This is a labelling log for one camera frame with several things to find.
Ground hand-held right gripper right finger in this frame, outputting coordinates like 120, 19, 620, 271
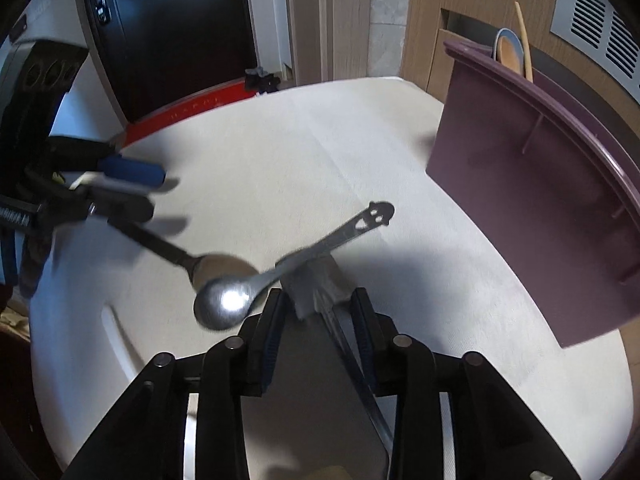
350, 287, 583, 480

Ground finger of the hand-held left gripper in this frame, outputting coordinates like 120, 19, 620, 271
40, 182, 156, 223
47, 135, 167, 190

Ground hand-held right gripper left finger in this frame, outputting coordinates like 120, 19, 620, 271
62, 287, 288, 480

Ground metal spoon with cutout handle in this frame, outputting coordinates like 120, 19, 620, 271
194, 201, 396, 331

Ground black handled spoon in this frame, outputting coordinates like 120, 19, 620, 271
117, 220, 257, 287

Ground purple plastic utensil box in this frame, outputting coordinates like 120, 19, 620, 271
425, 39, 640, 350

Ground wooden chopstick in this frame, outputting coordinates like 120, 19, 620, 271
515, 1, 535, 82

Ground blue-grey spoon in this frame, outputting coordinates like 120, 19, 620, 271
490, 28, 527, 73

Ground red floor mat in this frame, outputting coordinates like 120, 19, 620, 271
122, 80, 251, 147

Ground black refrigerator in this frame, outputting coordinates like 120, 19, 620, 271
72, 0, 258, 123

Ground small black object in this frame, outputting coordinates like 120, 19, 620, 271
244, 66, 281, 95

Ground white shelf cabinet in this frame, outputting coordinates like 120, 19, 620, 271
245, 0, 297, 81

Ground wooden kitchen cabinet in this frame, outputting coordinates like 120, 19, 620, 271
400, 0, 640, 161

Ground long grey vent grille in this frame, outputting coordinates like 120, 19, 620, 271
550, 0, 640, 81

